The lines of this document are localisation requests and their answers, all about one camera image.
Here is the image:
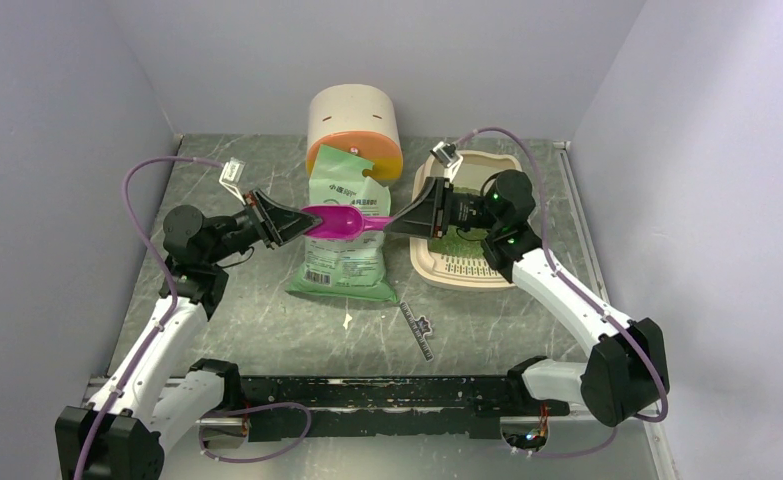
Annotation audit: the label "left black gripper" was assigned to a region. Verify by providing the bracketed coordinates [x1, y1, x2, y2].
[204, 188, 322, 264]

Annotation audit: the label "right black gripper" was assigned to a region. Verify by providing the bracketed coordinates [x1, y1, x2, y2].
[383, 176, 501, 239]

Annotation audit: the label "magenta plastic scoop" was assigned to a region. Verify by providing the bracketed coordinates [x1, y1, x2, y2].
[302, 205, 393, 241]

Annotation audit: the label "green litter bag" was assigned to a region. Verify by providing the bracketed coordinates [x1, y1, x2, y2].
[287, 145, 398, 302]

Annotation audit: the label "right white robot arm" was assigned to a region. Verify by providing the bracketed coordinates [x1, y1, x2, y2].
[384, 170, 670, 427]

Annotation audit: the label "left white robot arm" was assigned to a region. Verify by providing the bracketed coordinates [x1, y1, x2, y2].
[55, 190, 322, 479]

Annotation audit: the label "beige litter box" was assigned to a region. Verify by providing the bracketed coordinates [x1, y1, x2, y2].
[409, 150, 521, 292]

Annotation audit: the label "beige orange drawer cabinet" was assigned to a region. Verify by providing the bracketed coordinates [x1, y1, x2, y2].
[306, 84, 404, 186]

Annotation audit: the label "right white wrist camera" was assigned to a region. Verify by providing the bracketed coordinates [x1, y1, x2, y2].
[430, 141, 463, 181]

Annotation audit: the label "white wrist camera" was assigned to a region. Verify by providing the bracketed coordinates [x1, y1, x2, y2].
[218, 157, 245, 203]
[430, 141, 463, 181]

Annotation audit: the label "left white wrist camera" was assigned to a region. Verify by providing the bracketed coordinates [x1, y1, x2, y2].
[218, 157, 245, 203]

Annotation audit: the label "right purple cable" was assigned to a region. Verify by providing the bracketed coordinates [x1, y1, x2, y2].
[453, 127, 669, 460]

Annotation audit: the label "purple cable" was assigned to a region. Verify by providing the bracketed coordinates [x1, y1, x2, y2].
[72, 155, 313, 480]
[453, 127, 669, 460]

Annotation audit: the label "black mounting rail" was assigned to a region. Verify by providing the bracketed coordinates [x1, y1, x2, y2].
[242, 375, 570, 442]

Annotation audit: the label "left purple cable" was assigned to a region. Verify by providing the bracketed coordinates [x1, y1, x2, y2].
[72, 155, 313, 480]

